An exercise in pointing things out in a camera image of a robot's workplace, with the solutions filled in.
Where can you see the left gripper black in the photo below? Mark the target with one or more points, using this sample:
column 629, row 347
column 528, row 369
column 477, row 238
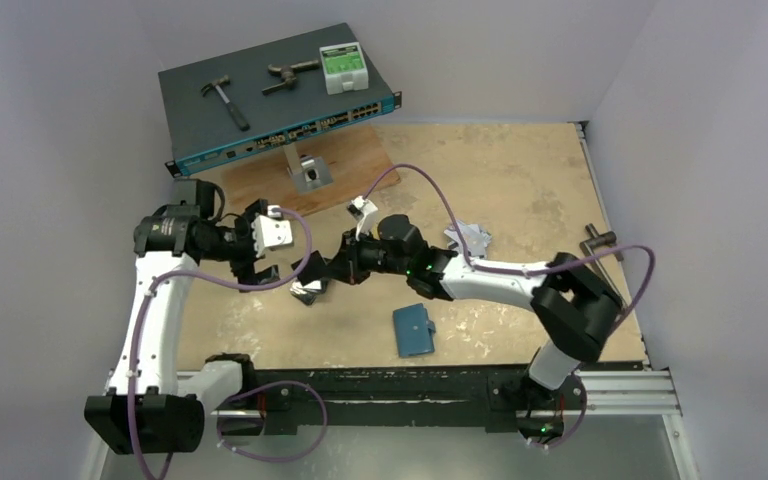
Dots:
column 245, row 269

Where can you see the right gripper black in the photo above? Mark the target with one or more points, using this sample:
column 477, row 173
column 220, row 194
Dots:
column 334, row 266

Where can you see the black credit card stack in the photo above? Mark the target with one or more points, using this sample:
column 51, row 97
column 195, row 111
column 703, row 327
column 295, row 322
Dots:
column 307, row 294

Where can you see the blue card holder wallet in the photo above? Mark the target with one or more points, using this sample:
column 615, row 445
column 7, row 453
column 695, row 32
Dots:
column 414, row 331

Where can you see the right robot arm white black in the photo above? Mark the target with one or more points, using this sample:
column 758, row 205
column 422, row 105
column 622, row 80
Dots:
column 576, row 308

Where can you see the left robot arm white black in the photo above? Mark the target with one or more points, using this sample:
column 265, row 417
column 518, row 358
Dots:
column 144, row 399

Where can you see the wooden board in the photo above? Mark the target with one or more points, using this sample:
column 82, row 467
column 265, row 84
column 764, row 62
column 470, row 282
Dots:
column 355, row 156

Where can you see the small hammer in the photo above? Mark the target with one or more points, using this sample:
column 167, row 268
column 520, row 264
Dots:
column 234, row 112

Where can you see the white green electrical module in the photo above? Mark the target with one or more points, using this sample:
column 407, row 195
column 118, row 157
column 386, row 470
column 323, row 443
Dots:
column 344, row 68

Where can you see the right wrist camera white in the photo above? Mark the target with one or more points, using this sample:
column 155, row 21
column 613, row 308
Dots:
column 365, row 213

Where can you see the metal stand bracket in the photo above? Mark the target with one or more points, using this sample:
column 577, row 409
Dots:
column 308, row 173

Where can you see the network switch grey teal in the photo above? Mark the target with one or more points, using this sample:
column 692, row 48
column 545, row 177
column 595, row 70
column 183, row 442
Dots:
column 201, row 132

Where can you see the bronze door handle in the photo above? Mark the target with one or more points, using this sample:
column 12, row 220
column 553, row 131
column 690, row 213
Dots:
column 288, row 75

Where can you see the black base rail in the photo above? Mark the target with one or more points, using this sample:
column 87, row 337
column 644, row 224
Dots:
column 494, row 398

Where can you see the metal door lever handle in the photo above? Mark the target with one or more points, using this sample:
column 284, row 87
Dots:
column 595, row 242

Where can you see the aluminium frame rail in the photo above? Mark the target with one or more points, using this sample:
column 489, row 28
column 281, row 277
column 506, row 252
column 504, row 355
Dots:
column 619, row 389

